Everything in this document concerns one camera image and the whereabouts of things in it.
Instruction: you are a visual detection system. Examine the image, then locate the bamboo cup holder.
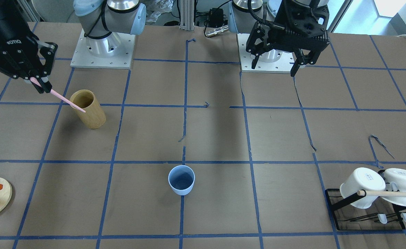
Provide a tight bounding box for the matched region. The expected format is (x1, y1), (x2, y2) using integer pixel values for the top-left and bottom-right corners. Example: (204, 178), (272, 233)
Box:
(70, 90), (106, 129)

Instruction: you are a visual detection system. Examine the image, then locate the light blue plastic cup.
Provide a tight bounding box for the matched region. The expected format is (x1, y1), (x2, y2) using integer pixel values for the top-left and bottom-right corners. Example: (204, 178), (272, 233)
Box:
(168, 165), (196, 196)

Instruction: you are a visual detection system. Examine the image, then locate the aluminium frame post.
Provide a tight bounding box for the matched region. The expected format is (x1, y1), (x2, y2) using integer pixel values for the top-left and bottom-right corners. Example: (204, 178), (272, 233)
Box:
(177, 0), (196, 32)

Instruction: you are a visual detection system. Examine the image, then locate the black wire mug rack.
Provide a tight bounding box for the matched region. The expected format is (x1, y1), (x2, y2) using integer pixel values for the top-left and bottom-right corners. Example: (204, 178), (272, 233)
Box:
(325, 169), (406, 231)

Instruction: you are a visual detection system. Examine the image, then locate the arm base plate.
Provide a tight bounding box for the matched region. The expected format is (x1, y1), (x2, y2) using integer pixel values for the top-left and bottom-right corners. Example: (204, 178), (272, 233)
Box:
(237, 34), (294, 74)
(70, 31), (136, 70)

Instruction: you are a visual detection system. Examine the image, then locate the black power adapter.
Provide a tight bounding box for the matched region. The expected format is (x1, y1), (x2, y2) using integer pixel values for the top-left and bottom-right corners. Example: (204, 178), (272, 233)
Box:
(206, 8), (225, 28)

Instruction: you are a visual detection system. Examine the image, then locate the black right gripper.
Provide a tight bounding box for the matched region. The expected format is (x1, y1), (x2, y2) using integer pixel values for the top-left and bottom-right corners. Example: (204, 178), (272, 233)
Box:
(0, 0), (58, 94)

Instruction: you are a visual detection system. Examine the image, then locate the white mug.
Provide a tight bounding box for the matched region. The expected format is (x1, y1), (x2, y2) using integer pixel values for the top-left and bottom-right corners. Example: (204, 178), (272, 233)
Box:
(382, 168), (406, 207)
(340, 167), (386, 198)

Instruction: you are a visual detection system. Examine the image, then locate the silver cylindrical connector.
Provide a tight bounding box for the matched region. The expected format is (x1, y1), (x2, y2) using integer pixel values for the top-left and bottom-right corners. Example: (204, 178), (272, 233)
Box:
(204, 25), (229, 38)

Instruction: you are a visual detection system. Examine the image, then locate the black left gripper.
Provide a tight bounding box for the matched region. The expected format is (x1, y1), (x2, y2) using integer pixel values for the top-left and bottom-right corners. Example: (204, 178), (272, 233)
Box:
(246, 0), (330, 77)

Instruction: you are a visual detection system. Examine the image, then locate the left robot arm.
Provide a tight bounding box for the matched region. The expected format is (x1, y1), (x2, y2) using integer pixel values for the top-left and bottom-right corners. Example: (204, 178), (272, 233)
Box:
(228, 0), (330, 77)

